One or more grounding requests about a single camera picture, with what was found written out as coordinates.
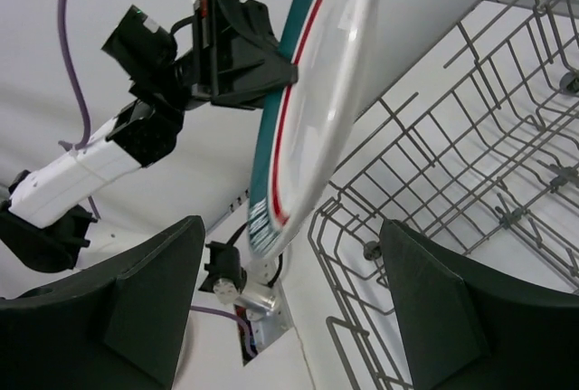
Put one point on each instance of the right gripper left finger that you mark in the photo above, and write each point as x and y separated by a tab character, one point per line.
119	324

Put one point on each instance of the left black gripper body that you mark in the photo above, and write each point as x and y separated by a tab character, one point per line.
216	25

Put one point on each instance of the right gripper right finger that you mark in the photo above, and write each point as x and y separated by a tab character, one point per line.
465	325

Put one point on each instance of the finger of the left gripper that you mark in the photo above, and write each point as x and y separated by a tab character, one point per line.
245	88
256	38

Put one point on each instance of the green red rimmed plate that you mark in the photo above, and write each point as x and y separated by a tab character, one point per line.
304	126

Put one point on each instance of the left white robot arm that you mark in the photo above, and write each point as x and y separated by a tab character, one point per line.
42	221

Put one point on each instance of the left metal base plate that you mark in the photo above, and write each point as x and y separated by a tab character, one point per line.
266	312

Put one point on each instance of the grey wire dish rack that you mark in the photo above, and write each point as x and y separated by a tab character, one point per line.
476	148

